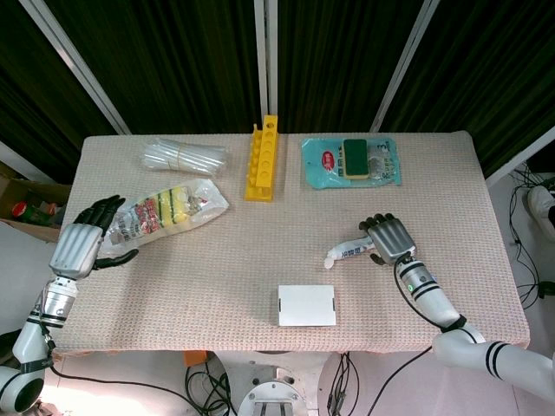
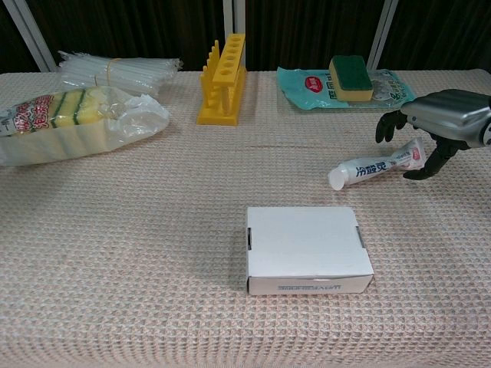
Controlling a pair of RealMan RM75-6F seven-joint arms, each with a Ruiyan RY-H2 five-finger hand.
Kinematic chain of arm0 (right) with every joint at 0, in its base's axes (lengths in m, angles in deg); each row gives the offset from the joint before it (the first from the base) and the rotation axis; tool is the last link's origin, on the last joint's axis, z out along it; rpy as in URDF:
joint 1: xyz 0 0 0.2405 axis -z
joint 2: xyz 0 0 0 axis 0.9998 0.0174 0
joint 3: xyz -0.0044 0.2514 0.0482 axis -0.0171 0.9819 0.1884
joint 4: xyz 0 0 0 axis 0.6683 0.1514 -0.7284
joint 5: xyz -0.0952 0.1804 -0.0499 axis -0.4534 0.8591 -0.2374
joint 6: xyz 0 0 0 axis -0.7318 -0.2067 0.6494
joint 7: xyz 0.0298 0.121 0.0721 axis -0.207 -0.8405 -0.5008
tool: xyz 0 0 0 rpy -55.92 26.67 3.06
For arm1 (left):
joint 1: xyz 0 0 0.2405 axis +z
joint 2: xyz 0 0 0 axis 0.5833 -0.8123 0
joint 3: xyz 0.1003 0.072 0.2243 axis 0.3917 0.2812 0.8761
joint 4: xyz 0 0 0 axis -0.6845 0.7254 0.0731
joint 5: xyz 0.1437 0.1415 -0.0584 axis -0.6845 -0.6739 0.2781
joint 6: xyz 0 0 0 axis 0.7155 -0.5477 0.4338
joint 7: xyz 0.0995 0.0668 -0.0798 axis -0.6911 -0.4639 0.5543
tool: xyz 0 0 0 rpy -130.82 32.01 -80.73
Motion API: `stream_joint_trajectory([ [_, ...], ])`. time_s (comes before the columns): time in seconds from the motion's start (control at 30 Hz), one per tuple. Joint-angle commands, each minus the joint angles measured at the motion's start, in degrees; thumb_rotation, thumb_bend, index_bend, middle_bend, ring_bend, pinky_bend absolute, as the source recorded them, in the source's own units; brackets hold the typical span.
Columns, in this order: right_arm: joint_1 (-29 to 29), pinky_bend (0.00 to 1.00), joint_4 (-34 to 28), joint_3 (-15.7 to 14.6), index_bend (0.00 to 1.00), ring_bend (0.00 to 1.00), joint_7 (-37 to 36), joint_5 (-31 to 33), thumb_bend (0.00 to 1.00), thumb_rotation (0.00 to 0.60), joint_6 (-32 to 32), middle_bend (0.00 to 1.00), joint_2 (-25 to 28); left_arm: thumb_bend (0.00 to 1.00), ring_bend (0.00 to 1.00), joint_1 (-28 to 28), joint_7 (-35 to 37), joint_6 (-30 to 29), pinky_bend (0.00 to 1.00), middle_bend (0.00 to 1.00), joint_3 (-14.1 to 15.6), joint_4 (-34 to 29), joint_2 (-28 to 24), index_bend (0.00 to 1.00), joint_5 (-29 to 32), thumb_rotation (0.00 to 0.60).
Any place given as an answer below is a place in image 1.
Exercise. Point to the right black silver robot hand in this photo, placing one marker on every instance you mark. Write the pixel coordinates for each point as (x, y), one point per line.
(392, 238)

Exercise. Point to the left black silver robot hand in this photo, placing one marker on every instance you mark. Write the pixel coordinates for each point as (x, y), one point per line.
(76, 242)

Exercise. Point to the white toothpaste tube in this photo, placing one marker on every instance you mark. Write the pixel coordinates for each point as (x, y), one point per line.
(347, 252)

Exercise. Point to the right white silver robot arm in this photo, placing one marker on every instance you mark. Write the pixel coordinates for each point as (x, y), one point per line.
(433, 299)

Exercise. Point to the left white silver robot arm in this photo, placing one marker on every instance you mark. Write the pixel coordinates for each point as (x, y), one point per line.
(56, 303)

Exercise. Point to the red lidded jar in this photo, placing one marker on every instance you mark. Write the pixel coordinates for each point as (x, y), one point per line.
(26, 211)

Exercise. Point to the brown cardboard carton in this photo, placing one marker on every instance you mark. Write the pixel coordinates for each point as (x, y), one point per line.
(17, 186)

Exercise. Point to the green yellow scouring sponge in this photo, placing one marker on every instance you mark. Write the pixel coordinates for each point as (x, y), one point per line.
(355, 158)

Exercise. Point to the clear bag of yellow sponges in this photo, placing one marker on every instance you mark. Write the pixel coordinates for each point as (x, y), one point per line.
(169, 208)

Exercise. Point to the blue plastic sponge package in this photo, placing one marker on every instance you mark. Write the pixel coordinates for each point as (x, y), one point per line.
(321, 164)

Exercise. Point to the white cardboard box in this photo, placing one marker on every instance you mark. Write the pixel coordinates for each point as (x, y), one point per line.
(307, 305)

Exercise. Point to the bundle of clear plastic tubes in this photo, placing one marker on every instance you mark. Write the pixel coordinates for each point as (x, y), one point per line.
(182, 156)

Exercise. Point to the yellow test tube rack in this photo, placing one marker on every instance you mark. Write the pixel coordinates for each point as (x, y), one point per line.
(262, 164)

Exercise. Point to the white shoe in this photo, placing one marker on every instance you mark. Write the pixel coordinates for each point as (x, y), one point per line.
(539, 208)

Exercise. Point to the pink woven tablecloth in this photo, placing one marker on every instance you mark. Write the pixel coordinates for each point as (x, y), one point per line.
(243, 260)

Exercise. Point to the dark green curtain panel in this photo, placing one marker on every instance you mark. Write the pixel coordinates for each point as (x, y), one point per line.
(490, 78)
(338, 65)
(173, 65)
(30, 86)

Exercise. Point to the orange block under table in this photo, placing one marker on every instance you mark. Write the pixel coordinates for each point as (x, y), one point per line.
(195, 358)

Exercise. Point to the white robot torso base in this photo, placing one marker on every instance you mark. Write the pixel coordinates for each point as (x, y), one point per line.
(273, 394)

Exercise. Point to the white screen frame post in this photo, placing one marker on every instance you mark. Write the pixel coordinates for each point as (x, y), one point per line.
(520, 154)
(265, 56)
(405, 60)
(78, 65)

